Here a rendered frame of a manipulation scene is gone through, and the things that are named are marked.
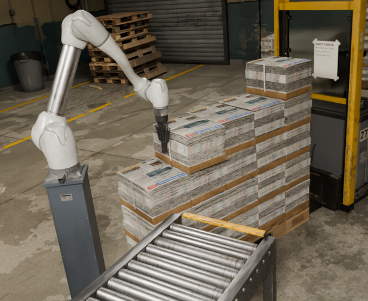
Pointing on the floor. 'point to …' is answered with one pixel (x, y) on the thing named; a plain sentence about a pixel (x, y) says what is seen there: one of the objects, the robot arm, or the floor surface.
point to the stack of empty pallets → (117, 20)
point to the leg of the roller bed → (270, 285)
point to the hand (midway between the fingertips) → (164, 147)
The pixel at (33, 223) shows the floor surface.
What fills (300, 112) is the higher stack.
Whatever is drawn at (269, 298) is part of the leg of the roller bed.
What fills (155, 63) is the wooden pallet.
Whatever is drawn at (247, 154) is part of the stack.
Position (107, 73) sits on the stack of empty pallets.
